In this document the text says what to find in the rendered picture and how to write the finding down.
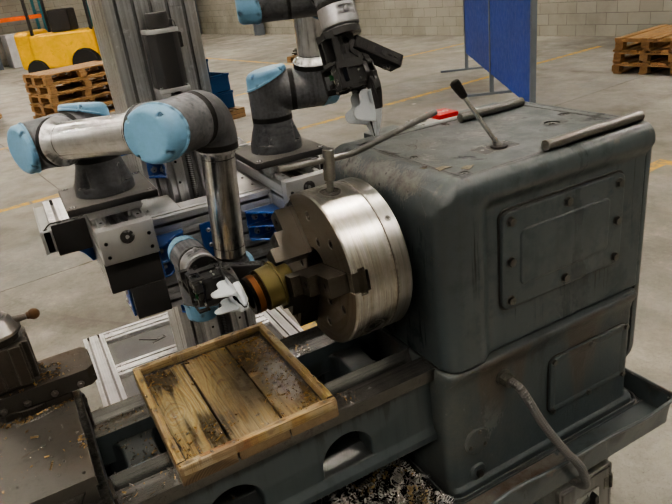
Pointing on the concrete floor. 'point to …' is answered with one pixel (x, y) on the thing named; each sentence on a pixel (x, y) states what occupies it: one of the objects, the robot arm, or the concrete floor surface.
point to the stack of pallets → (88, 89)
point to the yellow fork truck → (57, 41)
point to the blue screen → (502, 44)
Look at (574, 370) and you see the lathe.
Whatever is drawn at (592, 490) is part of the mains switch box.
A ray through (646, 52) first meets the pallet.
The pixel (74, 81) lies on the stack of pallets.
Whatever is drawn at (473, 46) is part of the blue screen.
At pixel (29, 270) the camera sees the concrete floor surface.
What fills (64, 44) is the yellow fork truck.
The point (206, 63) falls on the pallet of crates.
